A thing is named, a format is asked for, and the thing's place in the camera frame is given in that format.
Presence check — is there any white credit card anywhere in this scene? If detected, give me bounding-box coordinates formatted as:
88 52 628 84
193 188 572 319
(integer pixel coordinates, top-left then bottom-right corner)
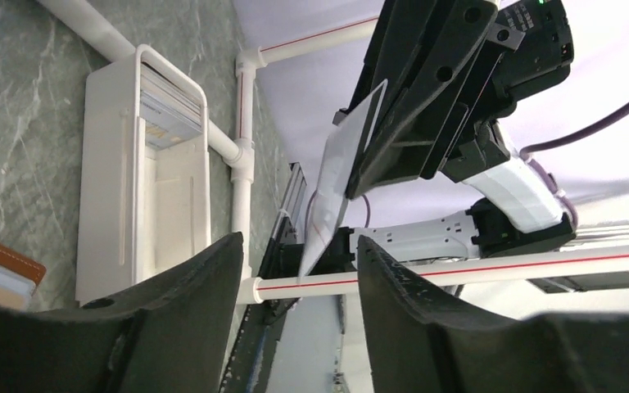
139 63 203 151

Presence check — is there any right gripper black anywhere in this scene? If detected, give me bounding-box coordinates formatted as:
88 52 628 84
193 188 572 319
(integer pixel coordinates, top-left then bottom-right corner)
333 1 526 199

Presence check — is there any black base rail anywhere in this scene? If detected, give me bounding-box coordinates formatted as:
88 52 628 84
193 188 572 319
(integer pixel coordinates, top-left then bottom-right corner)
219 162 359 393

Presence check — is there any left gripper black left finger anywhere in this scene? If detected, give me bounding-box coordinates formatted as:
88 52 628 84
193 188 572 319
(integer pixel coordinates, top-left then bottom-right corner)
0 233 243 392

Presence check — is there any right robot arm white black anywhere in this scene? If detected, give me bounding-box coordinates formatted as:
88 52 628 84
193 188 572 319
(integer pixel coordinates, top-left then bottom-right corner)
344 1 577 257

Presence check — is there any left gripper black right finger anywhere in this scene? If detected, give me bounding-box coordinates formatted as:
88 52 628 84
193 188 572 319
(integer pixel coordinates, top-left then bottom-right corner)
357 237 629 392

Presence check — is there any white rectangular plastic tray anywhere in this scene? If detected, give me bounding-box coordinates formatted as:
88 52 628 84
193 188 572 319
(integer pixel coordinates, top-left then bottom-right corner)
75 45 211 304

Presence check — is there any white PVC pipe frame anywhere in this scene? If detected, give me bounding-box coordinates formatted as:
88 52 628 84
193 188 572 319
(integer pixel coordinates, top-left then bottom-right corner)
34 0 629 306

